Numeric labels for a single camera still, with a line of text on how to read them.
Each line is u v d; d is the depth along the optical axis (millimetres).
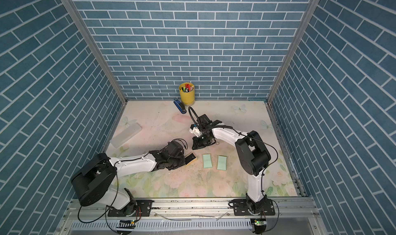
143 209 741
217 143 792
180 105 1118
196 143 789
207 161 889
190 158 885
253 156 502
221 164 868
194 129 863
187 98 1092
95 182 430
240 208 736
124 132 1012
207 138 784
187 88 1118
